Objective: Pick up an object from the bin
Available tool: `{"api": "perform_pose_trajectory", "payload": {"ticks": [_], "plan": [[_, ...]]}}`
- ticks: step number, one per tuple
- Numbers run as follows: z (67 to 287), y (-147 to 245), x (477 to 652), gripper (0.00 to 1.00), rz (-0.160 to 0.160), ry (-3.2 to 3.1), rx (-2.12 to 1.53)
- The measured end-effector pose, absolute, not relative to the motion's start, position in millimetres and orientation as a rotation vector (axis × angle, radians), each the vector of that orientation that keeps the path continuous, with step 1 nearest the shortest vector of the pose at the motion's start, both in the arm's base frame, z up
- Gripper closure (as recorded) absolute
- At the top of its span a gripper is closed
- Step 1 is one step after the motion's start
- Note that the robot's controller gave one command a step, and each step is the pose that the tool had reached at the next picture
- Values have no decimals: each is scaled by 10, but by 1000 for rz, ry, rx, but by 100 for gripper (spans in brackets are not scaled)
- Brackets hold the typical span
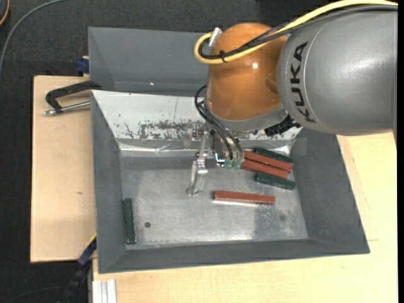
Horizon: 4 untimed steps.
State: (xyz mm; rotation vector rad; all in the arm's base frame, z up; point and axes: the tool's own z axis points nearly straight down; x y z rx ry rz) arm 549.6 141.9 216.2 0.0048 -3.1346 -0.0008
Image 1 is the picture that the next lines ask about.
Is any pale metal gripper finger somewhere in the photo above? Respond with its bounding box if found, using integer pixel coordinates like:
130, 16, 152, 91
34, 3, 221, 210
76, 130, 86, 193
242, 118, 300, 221
186, 160, 198, 196
193, 158, 209, 197

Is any grey metal bin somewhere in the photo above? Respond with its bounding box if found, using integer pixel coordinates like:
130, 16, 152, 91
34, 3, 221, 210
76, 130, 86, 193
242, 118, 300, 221
87, 26, 371, 274

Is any red-brown flat block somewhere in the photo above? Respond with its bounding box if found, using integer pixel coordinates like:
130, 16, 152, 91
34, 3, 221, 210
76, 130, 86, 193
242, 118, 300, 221
240, 159, 290, 180
211, 190, 276, 206
242, 150, 294, 172

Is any dark green flat block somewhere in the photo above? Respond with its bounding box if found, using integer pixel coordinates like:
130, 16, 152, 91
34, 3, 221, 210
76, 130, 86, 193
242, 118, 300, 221
122, 197, 138, 245
252, 146, 295, 165
254, 172, 297, 191

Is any pale brown flat board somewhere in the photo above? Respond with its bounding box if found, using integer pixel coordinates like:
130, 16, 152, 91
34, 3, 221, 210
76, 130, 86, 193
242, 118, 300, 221
30, 75, 97, 263

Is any black cylinder on white bracket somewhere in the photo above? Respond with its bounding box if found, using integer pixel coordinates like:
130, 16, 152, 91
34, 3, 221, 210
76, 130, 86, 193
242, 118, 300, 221
264, 116, 302, 138

